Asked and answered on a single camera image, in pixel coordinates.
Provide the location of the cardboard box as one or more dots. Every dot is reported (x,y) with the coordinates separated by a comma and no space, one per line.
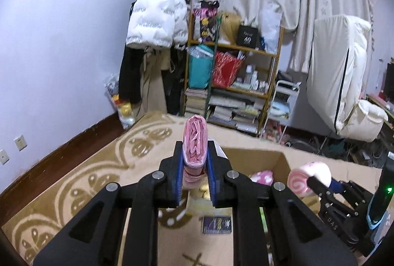
(293,168)

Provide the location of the pink plastic bags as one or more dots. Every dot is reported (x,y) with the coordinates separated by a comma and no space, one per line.
(194,151)

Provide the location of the white rolling cart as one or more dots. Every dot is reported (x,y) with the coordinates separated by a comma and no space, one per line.
(280,110)

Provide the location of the stack of books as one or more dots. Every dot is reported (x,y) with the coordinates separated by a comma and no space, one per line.
(231,108)

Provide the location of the white recliner chair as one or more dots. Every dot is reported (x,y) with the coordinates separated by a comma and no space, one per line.
(335,79)

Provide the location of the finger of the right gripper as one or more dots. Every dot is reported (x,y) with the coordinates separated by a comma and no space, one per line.
(353,193)
(322,191)

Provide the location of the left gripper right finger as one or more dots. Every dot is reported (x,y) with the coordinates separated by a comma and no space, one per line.
(270,223)

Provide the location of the upper wall socket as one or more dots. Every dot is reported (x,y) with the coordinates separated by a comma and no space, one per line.
(20,143)

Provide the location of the red patterned bag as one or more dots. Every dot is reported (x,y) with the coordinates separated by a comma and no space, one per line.
(225,70)

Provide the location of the beige patterned carpet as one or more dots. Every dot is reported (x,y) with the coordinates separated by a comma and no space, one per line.
(125,161)

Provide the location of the yellow dog plush toy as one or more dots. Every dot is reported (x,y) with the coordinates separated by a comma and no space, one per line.
(205,191)

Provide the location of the teal bag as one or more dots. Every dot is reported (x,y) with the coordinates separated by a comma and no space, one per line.
(199,66)

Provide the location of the yellow wooden shelf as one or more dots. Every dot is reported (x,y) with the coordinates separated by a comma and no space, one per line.
(257,72)

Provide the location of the bag of toys by wall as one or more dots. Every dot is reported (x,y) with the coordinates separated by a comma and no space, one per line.
(123,108)

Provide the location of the magenta plush bear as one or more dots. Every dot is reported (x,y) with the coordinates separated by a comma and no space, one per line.
(263,177)

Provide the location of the wall socket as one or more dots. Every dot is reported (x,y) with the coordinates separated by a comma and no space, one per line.
(3,156)
(20,143)

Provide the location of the black Face tissue pack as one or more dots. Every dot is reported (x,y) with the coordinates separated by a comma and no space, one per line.
(216,225)

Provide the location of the blonde wig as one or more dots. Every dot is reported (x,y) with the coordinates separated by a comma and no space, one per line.
(229,26)

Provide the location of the white puffer jacket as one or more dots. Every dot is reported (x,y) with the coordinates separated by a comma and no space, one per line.
(159,24)

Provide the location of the anime print bag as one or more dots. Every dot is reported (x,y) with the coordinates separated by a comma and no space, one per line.
(205,13)

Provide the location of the black box number 40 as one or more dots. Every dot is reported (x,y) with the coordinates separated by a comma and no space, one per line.
(247,36)

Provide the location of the lower wall socket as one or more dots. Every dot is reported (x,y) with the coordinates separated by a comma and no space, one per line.
(3,156)

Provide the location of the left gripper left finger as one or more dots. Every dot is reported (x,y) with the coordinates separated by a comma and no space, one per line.
(119,225)

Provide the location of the beige hanging coat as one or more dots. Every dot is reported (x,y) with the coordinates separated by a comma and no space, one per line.
(152,87)

